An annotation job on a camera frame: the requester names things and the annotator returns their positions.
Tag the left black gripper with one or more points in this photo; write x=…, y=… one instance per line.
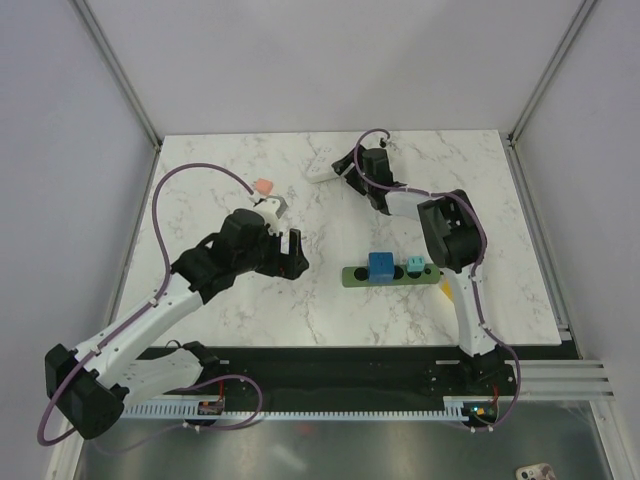
x=282, y=264

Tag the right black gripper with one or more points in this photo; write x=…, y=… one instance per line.
x=342, y=164

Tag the green power strip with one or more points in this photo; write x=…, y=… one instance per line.
x=358, y=277

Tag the blue cube socket adapter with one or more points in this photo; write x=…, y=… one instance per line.
x=381, y=267

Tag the teal plug adapter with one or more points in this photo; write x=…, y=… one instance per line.
x=415, y=265

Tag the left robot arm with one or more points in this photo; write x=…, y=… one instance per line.
x=93, y=383

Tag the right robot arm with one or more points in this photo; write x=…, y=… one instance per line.
x=456, y=244

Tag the pink plug adapter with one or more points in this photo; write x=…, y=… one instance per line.
x=263, y=187

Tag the white triangular power strip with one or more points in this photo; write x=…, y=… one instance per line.
x=320, y=169

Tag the yellow cube socket adapter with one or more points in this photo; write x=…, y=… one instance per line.
x=446, y=289

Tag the smartphone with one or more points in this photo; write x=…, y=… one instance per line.
x=539, y=471

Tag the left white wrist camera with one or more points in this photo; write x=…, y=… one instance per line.
x=271, y=208

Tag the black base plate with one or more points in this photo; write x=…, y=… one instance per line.
x=344, y=377

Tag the white slotted cable duct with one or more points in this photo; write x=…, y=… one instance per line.
x=192, y=408

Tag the right aluminium frame post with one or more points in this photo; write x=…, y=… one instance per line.
x=571, y=35

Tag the aluminium frame post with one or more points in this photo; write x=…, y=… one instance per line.
x=96, y=33
x=571, y=35

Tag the left aluminium frame post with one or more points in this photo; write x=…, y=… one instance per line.
x=96, y=33

